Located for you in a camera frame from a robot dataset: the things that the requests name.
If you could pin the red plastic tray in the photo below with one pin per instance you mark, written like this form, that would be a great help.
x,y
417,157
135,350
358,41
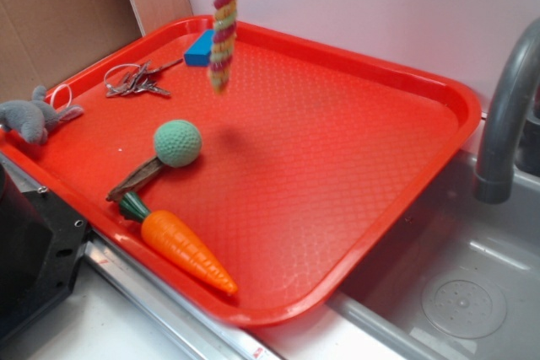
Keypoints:
x,y
308,159

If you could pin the grey toy sink basin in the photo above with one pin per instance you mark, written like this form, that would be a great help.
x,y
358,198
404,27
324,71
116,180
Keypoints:
x,y
455,278

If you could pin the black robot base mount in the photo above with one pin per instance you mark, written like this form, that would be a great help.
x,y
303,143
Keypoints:
x,y
42,243

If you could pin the grey plush bunny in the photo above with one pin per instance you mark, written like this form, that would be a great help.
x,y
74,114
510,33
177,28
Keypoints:
x,y
33,120

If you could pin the blue rectangular block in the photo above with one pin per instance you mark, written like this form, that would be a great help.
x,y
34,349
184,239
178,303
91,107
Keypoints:
x,y
198,53

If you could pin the bunch of metal keys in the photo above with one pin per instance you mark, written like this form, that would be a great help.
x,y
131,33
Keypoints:
x,y
136,78

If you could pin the brown cardboard panel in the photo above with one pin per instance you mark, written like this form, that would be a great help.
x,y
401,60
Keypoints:
x,y
48,41

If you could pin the grey toy faucet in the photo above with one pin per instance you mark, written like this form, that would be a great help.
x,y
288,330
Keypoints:
x,y
510,138

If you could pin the green dimpled ball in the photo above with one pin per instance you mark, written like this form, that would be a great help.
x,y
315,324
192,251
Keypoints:
x,y
177,143

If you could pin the aluminium rail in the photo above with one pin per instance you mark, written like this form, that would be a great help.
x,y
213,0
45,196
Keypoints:
x,y
117,310

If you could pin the orange plastic toy carrot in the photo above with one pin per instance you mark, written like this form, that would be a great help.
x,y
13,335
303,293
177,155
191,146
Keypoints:
x,y
171,238

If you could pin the brown wood bark piece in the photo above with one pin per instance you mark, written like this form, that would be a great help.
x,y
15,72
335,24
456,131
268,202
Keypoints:
x,y
136,179

